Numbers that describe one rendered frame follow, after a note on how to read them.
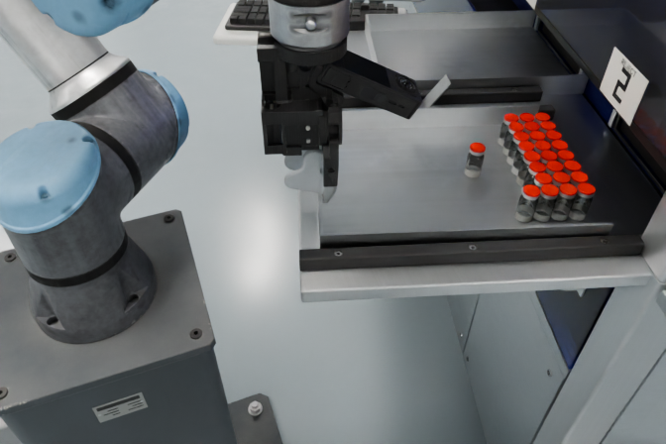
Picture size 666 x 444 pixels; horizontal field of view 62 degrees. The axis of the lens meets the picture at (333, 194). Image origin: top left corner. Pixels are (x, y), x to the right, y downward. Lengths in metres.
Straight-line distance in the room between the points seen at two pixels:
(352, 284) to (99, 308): 0.30
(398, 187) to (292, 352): 0.96
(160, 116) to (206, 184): 1.45
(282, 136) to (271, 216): 1.43
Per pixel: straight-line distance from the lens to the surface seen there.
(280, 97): 0.56
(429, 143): 0.83
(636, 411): 0.99
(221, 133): 2.43
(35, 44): 0.72
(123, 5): 0.41
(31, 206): 0.62
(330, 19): 0.51
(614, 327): 0.82
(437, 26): 1.17
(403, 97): 0.57
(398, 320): 1.69
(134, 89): 0.71
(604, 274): 0.71
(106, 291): 0.71
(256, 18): 1.35
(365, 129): 0.85
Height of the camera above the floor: 1.36
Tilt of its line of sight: 41 degrees down
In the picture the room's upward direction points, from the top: straight up
